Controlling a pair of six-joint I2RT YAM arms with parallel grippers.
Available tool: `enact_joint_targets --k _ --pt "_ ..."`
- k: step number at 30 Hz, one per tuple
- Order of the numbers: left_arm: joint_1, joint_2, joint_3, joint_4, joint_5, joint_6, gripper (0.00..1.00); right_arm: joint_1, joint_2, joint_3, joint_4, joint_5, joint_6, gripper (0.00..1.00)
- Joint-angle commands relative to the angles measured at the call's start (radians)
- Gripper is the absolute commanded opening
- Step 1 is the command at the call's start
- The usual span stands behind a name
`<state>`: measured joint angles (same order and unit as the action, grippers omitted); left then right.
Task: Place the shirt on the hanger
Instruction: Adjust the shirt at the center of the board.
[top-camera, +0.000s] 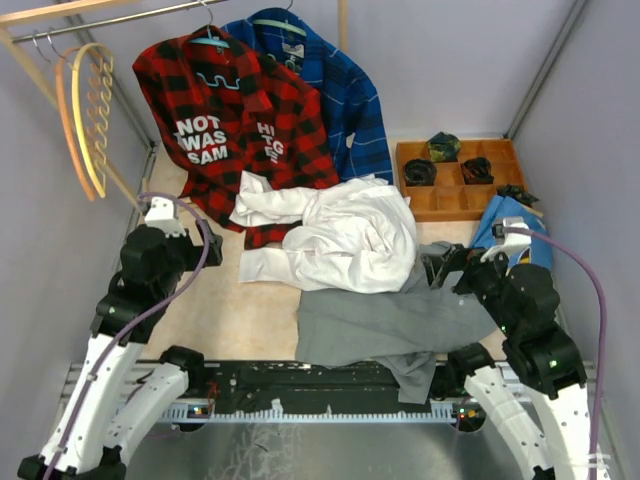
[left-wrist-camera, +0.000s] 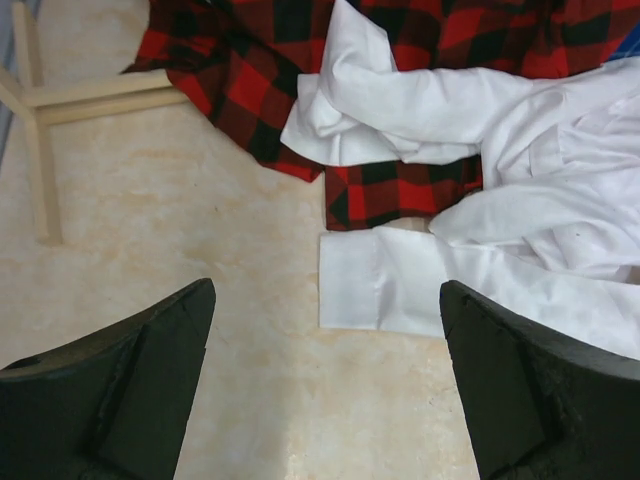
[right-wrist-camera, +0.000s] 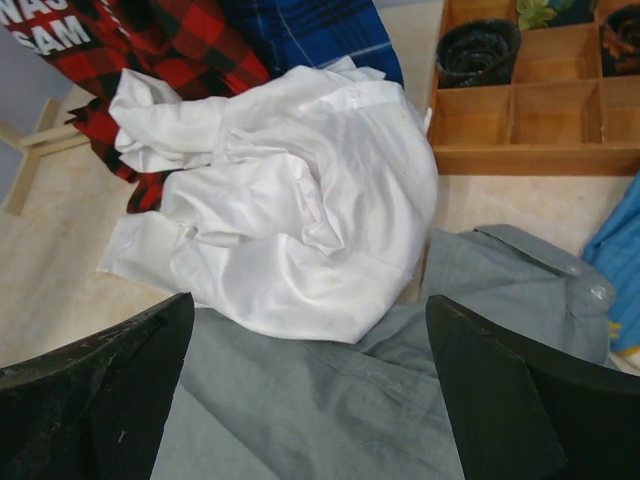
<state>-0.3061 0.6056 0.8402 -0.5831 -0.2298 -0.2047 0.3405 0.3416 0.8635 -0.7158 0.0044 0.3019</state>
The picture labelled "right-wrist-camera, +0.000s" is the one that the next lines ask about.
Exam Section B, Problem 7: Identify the grey button shirt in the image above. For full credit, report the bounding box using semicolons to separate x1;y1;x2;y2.
152;225;615;479

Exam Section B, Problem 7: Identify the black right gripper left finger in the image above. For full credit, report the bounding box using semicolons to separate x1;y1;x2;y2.
1;294;195;479

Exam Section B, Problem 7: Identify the rolled black orange tie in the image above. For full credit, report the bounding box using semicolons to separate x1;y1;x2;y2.
600;4;639;77

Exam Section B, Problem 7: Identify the blue plaid shirt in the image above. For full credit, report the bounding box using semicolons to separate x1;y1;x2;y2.
220;0;404;85

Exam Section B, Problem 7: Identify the light blue pikachu cloth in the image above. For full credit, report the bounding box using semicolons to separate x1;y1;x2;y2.
582;178;639;357

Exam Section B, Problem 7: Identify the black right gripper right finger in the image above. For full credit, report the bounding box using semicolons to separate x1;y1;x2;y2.
425;295;639;479

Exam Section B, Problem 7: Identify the wooden clothes rack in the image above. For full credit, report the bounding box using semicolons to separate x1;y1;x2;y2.
1;98;89;216

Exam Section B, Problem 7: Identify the red black plaid shirt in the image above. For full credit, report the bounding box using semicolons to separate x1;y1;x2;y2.
1;0;269;213

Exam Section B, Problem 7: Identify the rolled green blue tie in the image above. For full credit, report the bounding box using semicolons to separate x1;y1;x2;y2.
515;0;599;32

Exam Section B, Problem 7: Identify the white shirt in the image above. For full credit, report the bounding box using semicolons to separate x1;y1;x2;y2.
99;57;438;344

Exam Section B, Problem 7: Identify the wooden compartment tray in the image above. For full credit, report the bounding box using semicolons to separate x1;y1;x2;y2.
428;1;639;176

